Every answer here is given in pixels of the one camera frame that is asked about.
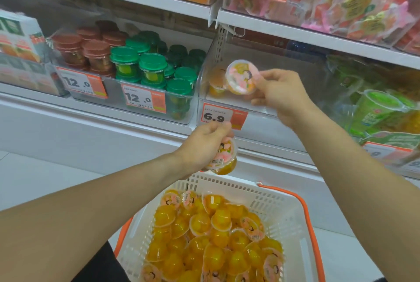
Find person's right hand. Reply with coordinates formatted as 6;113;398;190
251;68;317;130

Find person's left hand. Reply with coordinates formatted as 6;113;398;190
175;121;235;179

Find yellow jelly cup pink lid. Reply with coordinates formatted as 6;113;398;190
225;59;262;96

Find yellow jelly cup barcode lid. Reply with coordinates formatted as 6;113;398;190
205;137;238;176

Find person's left forearm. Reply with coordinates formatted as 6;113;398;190
0;151;194;282

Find person's right forearm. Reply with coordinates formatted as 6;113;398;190
289;107;420;282

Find clear plastic shelf bin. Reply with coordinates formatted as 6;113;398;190
46;17;214;125
0;52;69;97
196;25;332;153

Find yellow jelly cup orange lid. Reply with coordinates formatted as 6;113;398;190
208;68;228;97

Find group of green-lid dessert cups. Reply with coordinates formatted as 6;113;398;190
110;30;207;121

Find white plastic shopping basket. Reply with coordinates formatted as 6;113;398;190
115;172;326;282

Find pile of yellow jelly cups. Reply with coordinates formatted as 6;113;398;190
140;189;285;282

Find pile of green jelly bags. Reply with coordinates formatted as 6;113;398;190
326;55;420;149

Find group of brown-lid dessert cups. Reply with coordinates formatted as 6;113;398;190
52;20;130;79

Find person's black shorts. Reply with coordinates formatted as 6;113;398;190
70;241;132;282

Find stack of white green boxes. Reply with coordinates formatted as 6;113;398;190
0;9;46;63

